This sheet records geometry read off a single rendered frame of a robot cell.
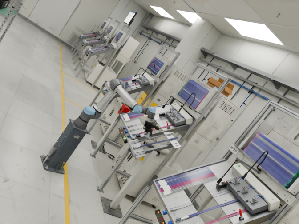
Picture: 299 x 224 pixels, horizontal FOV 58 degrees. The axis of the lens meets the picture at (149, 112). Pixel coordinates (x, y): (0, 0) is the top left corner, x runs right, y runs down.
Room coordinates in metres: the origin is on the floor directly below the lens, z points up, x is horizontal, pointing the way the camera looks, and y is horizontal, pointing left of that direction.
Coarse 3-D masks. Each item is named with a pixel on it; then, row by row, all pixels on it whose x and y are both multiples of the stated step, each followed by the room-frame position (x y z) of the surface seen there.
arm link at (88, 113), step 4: (84, 108) 2.74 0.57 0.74; (88, 108) 2.72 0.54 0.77; (92, 108) 2.78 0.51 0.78; (84, 112) 2.71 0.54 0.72; (88, 112) 2.71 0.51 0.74; (92, 112) 2.72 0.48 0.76; (80, 116) 2.72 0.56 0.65; (84, 116) 2.70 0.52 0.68; (88, 116) 2.71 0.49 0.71; (92, 116) 2.76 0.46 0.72; (88, 120) 2.74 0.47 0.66
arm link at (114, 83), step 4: (112, 80) 2.75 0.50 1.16; (116, 80) 2.75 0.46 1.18; (112, 84) 2.71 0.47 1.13; (116, 84) 2.70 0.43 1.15; (120, 84) 2.73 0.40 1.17; (112, 88) 2.72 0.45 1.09; (116, 88) 2.69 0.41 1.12; (120, 88) 2.70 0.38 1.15; (120, 92) 2.68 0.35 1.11; (124, 92) 2.68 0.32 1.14; (124, 96) 2.67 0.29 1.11; (128, 96) 2.67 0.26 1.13; (128, 100) 2.65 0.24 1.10; (132, 100) 2.65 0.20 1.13; (132, 104) 2.64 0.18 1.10; (136, 104) 2.64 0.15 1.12; (136, 108) 2.60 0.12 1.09; (140, 108) 2.60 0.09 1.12; (136, 112) 2.60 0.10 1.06; (140, 112) 2.63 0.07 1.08
